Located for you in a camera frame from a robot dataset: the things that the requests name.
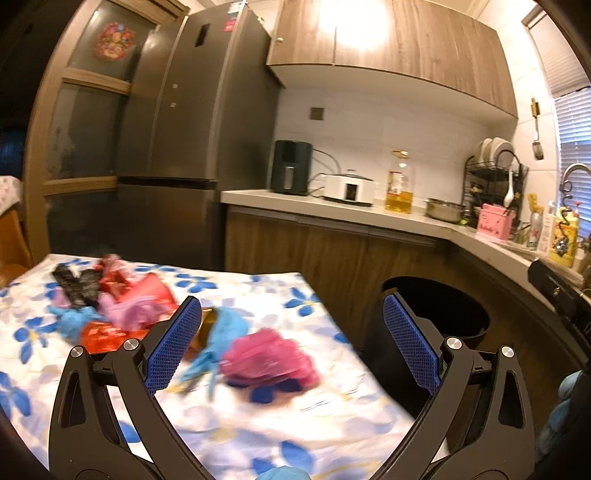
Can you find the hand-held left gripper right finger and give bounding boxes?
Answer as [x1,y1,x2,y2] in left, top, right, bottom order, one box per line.
[381,288,539,480]

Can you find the silver drink can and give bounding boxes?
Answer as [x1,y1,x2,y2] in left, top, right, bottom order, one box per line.
[526,212,543,250]

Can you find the beige kitchen countertop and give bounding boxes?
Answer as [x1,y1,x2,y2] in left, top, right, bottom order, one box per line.
[221,189,585,287]

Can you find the wooden upper cabinets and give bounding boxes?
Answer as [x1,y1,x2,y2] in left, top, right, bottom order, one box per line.
[265,0,519,118]

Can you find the black power cable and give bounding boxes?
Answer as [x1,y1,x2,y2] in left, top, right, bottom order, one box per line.
[307,148,345,197]

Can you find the black air fryer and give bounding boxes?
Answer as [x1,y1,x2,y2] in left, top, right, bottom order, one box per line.
[270,140,314,196]

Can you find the small blue plastic bag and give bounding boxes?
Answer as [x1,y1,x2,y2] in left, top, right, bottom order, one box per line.
[48,307,95,342]

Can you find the wooden chair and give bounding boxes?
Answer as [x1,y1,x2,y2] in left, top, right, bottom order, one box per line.
[0,203,33,287]

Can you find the white plates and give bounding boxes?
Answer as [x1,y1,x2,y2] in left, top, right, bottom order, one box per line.
[475,137,515,169]

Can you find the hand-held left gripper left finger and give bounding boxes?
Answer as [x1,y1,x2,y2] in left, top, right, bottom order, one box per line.
[48,295,204,480]

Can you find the round red door decoration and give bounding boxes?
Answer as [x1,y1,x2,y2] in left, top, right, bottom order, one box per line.
[95,23,138,61]

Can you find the grey steel refrigerator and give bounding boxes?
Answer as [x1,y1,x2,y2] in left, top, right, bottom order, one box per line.
[115,4,282,273]

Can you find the spring neck faucet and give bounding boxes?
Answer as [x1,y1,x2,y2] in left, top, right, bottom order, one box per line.
[556,182,575,252]

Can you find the pink utensil holder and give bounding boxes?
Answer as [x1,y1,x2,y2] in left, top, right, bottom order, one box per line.
[475,203,517,241]

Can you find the wooden framed glass door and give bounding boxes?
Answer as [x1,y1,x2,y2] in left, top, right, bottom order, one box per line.
[23,0,190,268]

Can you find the black wire dish rack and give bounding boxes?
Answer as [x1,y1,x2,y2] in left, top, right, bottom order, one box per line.
[463,150,529,232]

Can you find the stainless steel pot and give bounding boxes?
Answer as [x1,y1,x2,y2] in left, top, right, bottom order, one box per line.
[425,198,467,221]

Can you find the window blind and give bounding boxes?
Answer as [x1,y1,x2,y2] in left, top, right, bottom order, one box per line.
[522,0,591,208]

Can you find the light blue fleece clothing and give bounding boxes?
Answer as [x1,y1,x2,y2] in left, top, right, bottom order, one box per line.
[538,370,591,464]

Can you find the yellow dish soap bottle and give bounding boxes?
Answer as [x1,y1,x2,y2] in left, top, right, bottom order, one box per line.
[549,207,580,268]

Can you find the black plastic wrapper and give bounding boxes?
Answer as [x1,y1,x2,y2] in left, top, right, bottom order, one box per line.
[76,269,101,308]
[52,265,84,308]

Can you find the brown container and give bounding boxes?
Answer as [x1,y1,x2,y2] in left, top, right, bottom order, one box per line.
[191,309,222,352]

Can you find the white blue floral tablecloth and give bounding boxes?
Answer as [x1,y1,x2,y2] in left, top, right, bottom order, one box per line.
[0,253,444,480]

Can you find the hanging metal spatula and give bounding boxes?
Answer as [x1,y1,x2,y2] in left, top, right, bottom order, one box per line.
[530,98,546,161]

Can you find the pink plastic bag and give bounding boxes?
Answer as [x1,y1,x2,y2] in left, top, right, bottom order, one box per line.
[224,328,321,393]

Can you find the metal kitchen faucet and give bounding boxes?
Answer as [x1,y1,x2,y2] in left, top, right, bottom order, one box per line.
[561,162,591,204]

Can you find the white ladle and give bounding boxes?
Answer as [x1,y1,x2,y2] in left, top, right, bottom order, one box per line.
[503,166,518,207]

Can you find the white dotted cloth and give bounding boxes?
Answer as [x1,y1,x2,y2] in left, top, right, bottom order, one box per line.
[0,175,24,217]

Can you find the lilac plastic bag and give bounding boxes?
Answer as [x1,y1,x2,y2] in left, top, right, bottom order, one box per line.
[97,295,171,330]

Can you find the cooking oil bottle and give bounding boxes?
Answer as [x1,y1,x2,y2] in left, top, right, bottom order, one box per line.
[385,150,415,214]

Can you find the white plastic bottle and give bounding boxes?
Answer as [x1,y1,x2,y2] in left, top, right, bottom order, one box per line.
[537,202,558,254]

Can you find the black trash bin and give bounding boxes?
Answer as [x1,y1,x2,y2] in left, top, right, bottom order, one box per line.
[365,276,491,407]

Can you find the wooden base cabinets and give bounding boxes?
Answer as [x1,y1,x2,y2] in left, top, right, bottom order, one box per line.
[224,205,591,370]

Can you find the red instant noodle cup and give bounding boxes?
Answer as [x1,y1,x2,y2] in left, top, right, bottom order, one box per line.
[115,272,182,324]

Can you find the red orange foil wrapper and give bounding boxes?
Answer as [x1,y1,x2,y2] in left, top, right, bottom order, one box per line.
[81,320,148,356]

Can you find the red snack wrapper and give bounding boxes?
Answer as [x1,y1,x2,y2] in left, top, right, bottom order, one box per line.
[99,256,130,296]

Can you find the white electric cooker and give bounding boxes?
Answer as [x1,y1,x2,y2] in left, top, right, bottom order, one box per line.
[318,170,379,207]

